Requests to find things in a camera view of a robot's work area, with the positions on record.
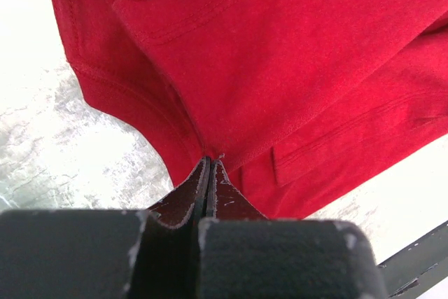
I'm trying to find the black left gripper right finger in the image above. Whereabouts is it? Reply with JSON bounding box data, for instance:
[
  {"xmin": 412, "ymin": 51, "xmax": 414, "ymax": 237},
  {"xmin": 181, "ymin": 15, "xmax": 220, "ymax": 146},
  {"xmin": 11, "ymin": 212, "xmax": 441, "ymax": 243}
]
[{"xmin": 197, "ymin": 161, "xmax": 387, "ymax": 298}]

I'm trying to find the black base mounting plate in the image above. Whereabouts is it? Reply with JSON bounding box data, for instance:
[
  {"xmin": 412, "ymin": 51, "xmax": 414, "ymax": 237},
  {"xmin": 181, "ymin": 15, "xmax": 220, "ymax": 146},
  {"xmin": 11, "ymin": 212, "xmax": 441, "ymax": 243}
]
[{"xmin": 379, "ymin": 222, "xmax": 447, "ymax": 298}]

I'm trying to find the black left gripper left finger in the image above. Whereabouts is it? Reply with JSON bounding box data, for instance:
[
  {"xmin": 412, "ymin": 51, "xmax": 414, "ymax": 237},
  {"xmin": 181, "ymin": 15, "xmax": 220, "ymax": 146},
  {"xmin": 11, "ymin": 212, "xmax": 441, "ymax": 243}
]
[{"xmin": 1, "ymin": 158, "xmax": 211, "ymax": 298}]

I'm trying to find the red t-shirt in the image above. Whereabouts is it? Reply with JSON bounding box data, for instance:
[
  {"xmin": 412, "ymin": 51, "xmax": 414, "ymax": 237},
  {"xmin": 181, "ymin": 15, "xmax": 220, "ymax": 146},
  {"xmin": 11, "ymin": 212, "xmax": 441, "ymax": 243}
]
[{"xmin": 52, "ymin": 0, "xmax": 447, "ymax": 218}]

